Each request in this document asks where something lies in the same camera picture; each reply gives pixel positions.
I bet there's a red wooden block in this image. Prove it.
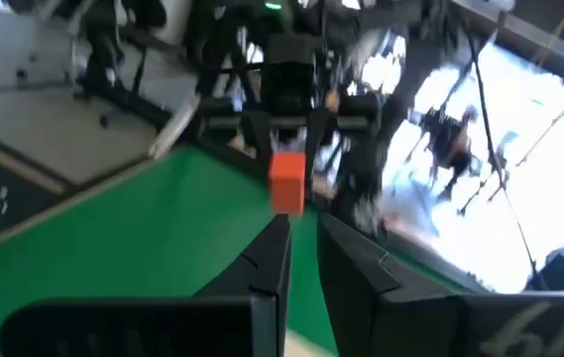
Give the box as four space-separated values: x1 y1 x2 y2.
268 151 308 217

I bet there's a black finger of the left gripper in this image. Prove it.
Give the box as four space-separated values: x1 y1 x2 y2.
305 111 335 166
242 110 275 161

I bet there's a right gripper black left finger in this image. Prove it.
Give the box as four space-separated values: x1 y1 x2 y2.
193 213 293 357

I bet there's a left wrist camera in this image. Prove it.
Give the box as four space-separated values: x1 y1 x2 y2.
260 33 318 116

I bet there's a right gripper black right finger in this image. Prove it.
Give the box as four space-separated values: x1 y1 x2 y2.
317 212 462 357

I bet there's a silver metal bracket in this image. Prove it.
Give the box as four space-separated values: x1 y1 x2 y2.
148 95 201 161

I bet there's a thin black hanging cable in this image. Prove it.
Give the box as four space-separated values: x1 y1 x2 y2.
465 32 551 295

